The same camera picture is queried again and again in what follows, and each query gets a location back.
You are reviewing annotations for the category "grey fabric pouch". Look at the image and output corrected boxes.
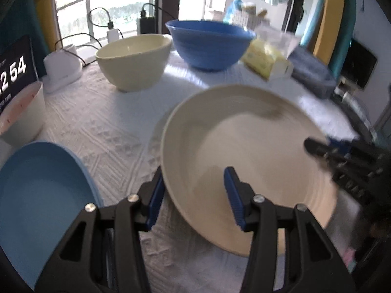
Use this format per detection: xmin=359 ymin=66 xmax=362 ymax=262
xmin=289 ymin=47 xmax=337 ymax=98

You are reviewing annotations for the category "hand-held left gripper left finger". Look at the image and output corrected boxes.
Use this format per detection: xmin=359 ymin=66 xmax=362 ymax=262
xmin=34 ymin=165 xmax=167 ymax=293

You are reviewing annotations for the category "black charger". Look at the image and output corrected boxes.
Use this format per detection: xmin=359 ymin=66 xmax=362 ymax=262
xmin=136 ymin=18 xmax=158 ymax=35

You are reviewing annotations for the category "cream plate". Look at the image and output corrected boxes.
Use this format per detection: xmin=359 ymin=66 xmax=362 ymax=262
xmin=160 ymin=84 xmax=338 ymax=257

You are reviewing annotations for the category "white embossed tablecloth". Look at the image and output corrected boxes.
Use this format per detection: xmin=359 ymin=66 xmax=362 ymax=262
xmin=0 ymin=46 xmax=367 ymax=293

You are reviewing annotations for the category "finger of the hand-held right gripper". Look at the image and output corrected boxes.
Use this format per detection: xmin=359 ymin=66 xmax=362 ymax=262
xmin=332 ymin=158 xmax=386 ymax=206
xmin=304 ymin=137 xmax=355 ymax=167

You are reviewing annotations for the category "yellow tissue pack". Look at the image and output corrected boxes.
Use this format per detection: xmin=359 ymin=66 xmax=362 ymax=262
xmin=241 ymin=26 xmax=301 ymax=80

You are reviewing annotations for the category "yellow curtain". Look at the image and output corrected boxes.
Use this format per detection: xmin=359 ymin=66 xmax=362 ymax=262
xmin=313 ymin=0 xmax=339 ymax=64
xmin=32 ymin=0 xmax=61 ymax=58

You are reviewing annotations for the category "teal curtain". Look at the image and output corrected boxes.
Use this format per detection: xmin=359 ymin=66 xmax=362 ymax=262
xmin=0 ymin=0 xmax=49 ymax=64
xmin=328 ymin=0 xmax=357 ymax=80

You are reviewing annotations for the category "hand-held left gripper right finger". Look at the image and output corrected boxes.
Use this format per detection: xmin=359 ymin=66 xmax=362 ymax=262
xmin=224 ymin=166 xmax=356 ymax=293

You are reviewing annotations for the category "tablet with clock display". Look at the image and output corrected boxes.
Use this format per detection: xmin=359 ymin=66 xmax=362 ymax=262
xmin=0 ymin=35 xmax=39 ymax=123

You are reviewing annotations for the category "white woven basket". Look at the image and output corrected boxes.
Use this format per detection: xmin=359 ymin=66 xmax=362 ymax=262
xmin=234 ymin=8 xmax=271 ymax=29

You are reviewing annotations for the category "blue plastic bag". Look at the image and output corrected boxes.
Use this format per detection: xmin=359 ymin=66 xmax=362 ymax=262
xmin=223 ymin=0 xmax=245 ymax=23

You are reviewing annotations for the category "black wall box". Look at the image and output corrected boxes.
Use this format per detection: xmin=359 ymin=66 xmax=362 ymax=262
xmin=344 ymin=38 xmax=378 ymax=90

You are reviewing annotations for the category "pink speckled white bowl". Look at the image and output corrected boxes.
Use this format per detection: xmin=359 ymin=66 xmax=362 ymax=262
xmin=0 ymin=81 xmax=46 ymax=147

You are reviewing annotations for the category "cream bowl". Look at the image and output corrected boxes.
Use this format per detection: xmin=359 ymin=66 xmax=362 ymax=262
xmin=95 ymin=34 xmax=172 ymax=92

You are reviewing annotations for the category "blue bowl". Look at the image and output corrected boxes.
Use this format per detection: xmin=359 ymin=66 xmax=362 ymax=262
xmin=165 ymin=20 xmax=256 ymax=71

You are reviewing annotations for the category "black charger cable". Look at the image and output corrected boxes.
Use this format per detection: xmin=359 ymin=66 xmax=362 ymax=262
xmin=141 ymin=3 xmax=177 ymax=20
xmin=88 ymin=8 xmax=123 ymax=37

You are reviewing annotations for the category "light blue plate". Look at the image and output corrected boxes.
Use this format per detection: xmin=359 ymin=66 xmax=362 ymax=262
xmin=0 ymin=141 xmax=103 ymax=290

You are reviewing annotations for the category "black lamp cable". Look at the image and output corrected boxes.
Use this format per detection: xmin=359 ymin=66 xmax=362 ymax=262
xmin=55 ymin=33 xmax=102 ymax=67

